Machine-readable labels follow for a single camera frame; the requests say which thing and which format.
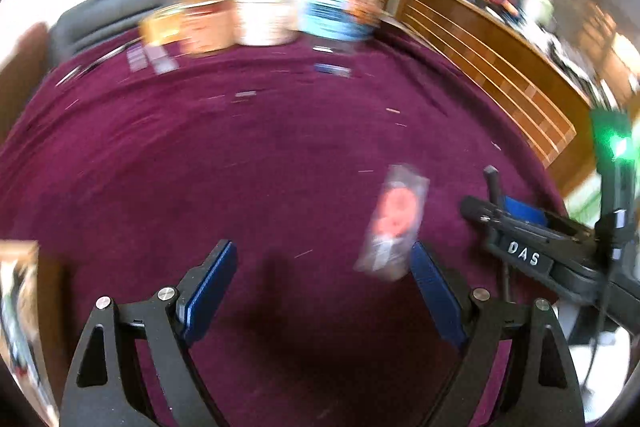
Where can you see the small flat packet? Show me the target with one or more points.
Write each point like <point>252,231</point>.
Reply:
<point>161,61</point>
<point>136,58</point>

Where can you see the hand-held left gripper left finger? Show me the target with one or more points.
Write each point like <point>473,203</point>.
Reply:
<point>207,292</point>

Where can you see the small clear tube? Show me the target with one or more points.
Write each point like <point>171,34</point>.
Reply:
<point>330,49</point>

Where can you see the thin dark rod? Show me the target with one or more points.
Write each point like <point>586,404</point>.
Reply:
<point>494,187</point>

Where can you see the brown chair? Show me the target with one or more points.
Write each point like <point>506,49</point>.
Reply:
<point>22,67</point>

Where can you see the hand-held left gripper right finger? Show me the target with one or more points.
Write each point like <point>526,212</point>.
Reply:
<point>437,292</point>

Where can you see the small blue object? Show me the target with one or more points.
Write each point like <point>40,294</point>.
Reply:
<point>332,70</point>

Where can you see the white tub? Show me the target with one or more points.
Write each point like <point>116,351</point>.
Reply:
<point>265,12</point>

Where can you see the thin black pen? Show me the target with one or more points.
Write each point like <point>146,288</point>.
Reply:
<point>102,59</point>

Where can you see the cardboard box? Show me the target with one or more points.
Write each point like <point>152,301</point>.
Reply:
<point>47,307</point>

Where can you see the jar with orange label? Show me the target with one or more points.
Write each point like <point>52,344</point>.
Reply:
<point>207,29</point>

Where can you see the clear case with red insert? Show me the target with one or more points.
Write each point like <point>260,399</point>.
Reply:
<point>395,217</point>

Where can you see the metal tweezers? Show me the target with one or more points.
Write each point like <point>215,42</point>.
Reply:
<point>69,77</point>

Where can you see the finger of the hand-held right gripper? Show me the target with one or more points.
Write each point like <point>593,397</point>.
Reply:
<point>525,209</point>
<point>477,209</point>

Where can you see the yellow tape roll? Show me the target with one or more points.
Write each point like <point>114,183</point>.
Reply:
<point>162,27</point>

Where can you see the black leather sofa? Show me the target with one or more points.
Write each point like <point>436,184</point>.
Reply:
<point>100,17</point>

